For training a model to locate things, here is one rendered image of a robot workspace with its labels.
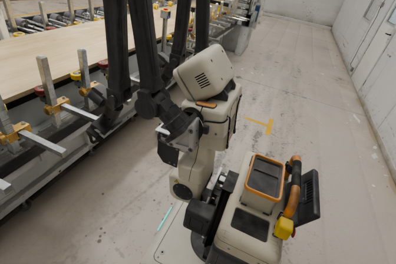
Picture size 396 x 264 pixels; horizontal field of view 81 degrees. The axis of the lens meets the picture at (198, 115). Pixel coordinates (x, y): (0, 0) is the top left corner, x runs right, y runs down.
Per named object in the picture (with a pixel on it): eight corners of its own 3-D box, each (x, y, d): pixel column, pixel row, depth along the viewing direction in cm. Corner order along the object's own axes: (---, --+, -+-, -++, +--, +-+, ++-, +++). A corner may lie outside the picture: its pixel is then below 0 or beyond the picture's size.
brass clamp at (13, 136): (33, 132, 121) (30, 124, 118) (6, 147, 110) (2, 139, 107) (24, 128, 122) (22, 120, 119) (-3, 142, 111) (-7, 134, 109)
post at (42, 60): (63, 131, 142) (46, 55, 115) (58, 134, 139) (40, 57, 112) (59, 128, 142) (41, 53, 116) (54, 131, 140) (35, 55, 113)
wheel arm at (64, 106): (104, 124, 130) (104, 118, 127) (100, 127, 127) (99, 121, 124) (46, 99, 140) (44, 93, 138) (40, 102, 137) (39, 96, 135)
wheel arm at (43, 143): (68, 155, 111) (66, 148, 109) (62, 159, 109) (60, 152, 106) (4, 124, 122) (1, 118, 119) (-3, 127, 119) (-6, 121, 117)
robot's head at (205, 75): (238, 73, 94) (221, 39, 90) (223, 93, 77) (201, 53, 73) (210, 86, 102) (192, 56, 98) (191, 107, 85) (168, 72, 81)
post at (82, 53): (94, 115, 163) (86, 48, 136) (90, 117, 160) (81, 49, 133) (90, 113, 164) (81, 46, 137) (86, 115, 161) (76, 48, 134)
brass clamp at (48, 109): (71, 106, 139) (69, 99, 136) (51, 116, 128) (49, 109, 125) (63, 102, 140) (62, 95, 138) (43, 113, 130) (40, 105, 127)
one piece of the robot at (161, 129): (206, 137, 121) (214, 102, 109) (184, 172, 99) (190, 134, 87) (179, 126, 125) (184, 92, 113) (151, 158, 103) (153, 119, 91)
